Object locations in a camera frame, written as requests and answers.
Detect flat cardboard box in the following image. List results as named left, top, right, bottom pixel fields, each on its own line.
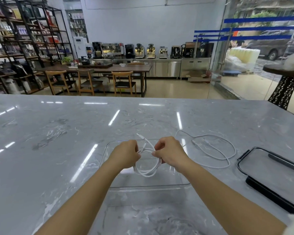
left=181, top=71, right=212, bottom=84

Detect person's right hand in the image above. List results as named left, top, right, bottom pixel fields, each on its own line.
left=154, top=136, right=188, bottom=168

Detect large black coffee machine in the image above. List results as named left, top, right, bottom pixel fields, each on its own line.
left=200, top=43, right=214, bottom=59

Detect loose white cable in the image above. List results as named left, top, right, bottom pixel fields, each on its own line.
left=175, top=130, right=237, bottom=169

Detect large black metal shelf unit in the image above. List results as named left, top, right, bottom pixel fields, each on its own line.
left=0, top=2, right=46, bottom=95

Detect wide chrome espresso machine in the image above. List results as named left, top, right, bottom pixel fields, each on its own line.
left=102, top=43, right=125, bottom=59

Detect person's right forearm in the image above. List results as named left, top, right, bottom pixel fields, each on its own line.
left=171, top=158, right=288, bottom=235

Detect white cable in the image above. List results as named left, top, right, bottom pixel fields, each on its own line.
left=133, top=133, right=162, bottom=178
left=175, top=130, right=237, bottom=169

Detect brown and black coffee machine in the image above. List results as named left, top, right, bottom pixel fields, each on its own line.
left=181, top=42, right=201, bottom=59

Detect wooden chair with dark seat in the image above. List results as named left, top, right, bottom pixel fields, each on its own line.
left=77, top=69, right=106, bottom=96
left=45, top=70, right=78, bottom=96
left=111, top=71, right=137, bottom=97

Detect person's left hand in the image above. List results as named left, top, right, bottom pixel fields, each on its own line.
left=112, top=140, right=141, bottom=170

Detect grey parked car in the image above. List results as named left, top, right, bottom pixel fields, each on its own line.
left=245, top=29, right=294, bottom=61

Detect metal glass door handle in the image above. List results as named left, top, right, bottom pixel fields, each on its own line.
left=218, top=27, right=233, bottom=70

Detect stainless steel counter cabinet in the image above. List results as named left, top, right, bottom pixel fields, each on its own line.
left=126, top=58, right=212, bottom=78

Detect clear plastic container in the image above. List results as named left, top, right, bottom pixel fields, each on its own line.
left=88, top=139, right=228, bottom=235

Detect rows of goods on shelves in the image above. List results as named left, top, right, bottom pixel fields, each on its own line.
left=0, top=3, right=73, bottom=93

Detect person's left forearm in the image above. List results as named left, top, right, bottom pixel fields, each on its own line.
left=35, top=158, right=128, bottom=235

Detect blue pallet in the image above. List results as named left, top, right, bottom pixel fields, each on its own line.
left=222, top=70, right=242, bottom=77

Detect silver coffee grinder machine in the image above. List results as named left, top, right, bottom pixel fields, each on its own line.
left=147, top=43, right=156, bottom=59
left=135, top=43, right=146, bottom=59

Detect white water dispenser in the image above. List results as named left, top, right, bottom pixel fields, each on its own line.
left=73, top=37, right=88, bottom=59

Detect black drip coffee machine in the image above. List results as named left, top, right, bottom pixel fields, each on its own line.
left=92, top=42, right=103, bottom=59

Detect tall black metal shelf unit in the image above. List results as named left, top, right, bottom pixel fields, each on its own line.
left=15, top=0, right=74, bottom=69

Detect round table with ornate base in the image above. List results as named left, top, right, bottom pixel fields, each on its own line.
left=262, top=63, right=294, bottom=111

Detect long blue tape strip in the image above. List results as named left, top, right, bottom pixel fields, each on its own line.
left=193, top=34, right=292, bottom=42
left=224, top=16, right=294, bottom=24
left=194, top=26, right=294, bottom=33

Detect long wooden dining table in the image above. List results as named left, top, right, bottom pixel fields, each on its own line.
left=35, top=63, right=153, bottom=98

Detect pile of white bags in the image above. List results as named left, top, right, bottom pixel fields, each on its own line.
left=224, top=47, right=261, bottom=73

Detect black tea tray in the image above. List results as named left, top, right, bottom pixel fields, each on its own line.
left=78, top=62, right=113, bottom=69

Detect wall niche with goods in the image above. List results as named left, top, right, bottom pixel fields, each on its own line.
left=65, top=8, right=89, bottom=44

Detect clear lid with black rim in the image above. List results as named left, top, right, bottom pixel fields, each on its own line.
left=237, top=147, right=294, bottom=218

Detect black automatic coffee machine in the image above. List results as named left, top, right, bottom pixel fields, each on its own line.
left=125, top=44, right=135, bottom=59

